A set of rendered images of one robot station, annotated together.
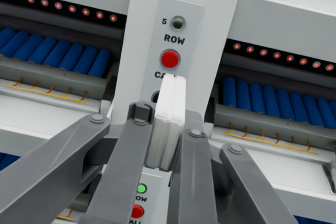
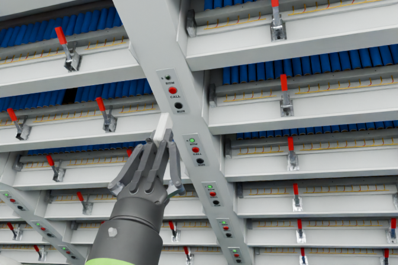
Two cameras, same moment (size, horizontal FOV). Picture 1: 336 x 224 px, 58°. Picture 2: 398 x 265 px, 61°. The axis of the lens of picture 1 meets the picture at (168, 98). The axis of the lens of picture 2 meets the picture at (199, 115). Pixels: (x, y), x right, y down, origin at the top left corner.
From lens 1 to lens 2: 48 cm
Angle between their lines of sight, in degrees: 26
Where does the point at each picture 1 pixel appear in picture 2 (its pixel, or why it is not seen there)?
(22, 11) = not seen: hidden behind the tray
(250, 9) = (193, 61)
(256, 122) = (238, 90)
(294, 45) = (222, 65)
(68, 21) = not seen: hidden behind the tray
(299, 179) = (264, 114)
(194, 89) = (189, 97)
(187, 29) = (172, 77)
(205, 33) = (180, 76)
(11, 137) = (131, 135)
